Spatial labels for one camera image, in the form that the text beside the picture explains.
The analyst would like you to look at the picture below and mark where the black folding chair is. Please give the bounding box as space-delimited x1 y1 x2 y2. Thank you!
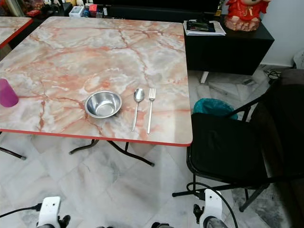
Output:
172 90 290 212

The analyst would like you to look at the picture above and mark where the teal bin bag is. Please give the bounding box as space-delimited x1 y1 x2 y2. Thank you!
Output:
193 98 238 120

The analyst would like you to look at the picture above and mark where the stainless steel fork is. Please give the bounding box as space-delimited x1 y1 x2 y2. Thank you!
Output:
146 88 156 134

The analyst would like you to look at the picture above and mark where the stainless steel bowl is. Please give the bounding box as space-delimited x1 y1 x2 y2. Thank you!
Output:
85 90 123 119

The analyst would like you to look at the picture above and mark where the stainless steel spoon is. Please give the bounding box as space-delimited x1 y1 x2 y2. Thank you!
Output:
131 88 145 133

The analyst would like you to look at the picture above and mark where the purple plastic cup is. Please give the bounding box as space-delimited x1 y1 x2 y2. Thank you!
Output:
0 78 19 108

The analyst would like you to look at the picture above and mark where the black cabinet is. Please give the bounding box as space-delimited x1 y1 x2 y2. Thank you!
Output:
184 18 275 84

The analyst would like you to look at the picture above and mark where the stack of magazines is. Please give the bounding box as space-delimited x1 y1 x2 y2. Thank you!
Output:
184 20 227 37

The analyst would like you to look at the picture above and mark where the red figurine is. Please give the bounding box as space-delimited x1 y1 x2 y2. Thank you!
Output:
224 0 271 32

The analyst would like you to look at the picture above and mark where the small white box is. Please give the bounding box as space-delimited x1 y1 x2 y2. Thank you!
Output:
68 6 84 18

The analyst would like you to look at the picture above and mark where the black television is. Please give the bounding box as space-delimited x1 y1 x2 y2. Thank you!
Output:
105 0 225 13

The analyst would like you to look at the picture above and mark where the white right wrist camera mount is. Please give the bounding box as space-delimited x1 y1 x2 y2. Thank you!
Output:
202 189 224 228

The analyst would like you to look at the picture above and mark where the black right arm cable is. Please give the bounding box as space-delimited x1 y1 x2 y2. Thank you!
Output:
186 182 239 228

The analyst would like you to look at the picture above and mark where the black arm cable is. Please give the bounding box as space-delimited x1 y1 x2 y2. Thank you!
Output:
0 203 42 219
186 182 239 228

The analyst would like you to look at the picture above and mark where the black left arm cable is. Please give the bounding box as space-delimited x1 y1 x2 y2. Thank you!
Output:
0 203 42 219

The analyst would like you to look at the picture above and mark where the black table leg frame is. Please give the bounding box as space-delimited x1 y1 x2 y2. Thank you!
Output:
69 139 155 167
0 146 26 160

